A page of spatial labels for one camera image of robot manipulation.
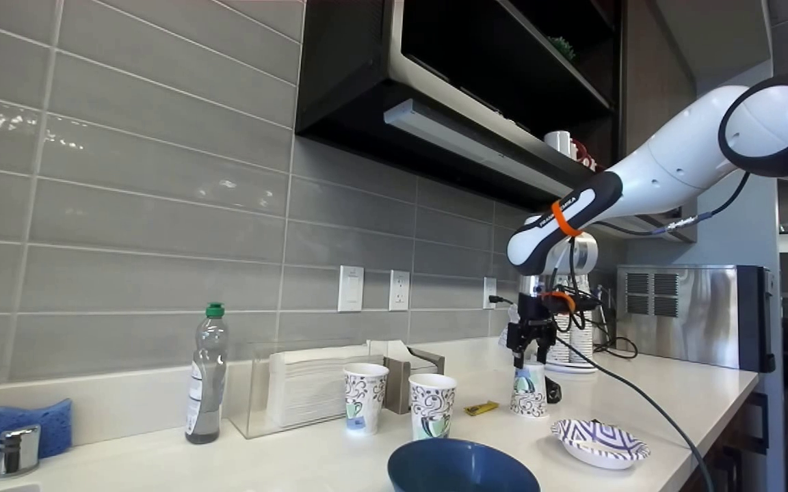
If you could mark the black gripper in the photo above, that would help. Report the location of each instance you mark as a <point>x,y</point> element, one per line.
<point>534,323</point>

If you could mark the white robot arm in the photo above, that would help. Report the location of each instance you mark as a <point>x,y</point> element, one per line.
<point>731,126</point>

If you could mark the blue patterned paper plate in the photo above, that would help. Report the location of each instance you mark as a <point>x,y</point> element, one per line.
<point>599,445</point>

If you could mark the dark blue bowl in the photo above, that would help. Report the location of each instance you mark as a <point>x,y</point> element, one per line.
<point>458,467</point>

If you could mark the metal napkin holder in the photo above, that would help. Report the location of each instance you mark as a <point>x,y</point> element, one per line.
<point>401,370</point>

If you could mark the steel appliance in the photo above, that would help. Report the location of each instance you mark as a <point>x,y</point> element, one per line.
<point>695,313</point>

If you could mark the clear acrylic holder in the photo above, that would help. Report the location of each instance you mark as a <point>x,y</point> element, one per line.
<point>290,390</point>

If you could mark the black upper cabinet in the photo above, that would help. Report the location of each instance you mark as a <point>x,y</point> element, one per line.
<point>514,100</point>

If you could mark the clear dish soap bottle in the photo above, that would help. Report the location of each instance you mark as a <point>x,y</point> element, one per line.
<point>207,375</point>

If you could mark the white wall outlet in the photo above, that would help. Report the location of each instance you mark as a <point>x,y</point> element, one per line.
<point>352,289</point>
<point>397,290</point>

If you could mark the chrome faucet handle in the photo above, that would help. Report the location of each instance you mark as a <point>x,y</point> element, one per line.
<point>21,450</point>

